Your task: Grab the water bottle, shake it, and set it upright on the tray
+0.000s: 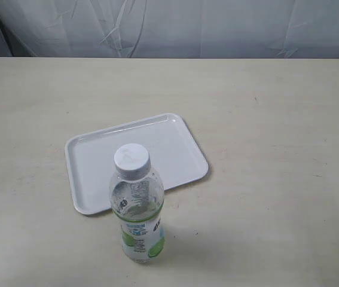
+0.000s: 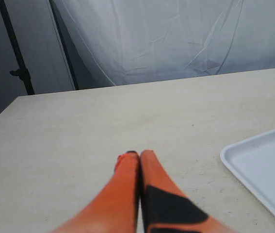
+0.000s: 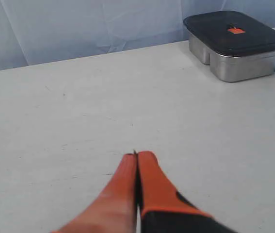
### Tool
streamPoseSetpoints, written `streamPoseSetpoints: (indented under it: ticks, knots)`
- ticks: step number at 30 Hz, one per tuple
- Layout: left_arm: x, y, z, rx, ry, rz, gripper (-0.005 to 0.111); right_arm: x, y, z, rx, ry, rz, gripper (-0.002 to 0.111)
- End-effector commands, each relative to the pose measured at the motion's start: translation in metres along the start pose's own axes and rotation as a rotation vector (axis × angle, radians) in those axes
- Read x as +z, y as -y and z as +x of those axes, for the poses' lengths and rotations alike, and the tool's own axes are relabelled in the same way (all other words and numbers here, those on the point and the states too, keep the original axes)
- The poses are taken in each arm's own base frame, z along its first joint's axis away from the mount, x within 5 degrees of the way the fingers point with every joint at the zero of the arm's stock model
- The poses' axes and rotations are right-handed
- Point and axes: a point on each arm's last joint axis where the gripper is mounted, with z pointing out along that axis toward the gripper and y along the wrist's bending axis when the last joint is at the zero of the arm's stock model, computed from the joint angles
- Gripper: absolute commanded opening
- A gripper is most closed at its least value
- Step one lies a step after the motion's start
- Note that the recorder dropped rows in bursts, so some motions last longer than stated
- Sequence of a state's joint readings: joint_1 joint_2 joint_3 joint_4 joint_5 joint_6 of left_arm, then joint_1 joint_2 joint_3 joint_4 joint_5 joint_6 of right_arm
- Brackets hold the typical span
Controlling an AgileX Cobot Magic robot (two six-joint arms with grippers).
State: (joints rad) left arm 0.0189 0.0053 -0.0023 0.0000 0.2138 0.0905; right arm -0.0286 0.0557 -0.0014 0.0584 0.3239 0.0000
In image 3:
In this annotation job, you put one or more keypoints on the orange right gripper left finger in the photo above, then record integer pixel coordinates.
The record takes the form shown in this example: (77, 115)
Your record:
(115, 208)

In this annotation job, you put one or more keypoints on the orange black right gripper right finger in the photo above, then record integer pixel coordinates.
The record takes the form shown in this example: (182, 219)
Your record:
(163, 209)

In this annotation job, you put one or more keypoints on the steel lunch box black lid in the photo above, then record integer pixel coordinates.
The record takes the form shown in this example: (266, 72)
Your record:
(236, 46)

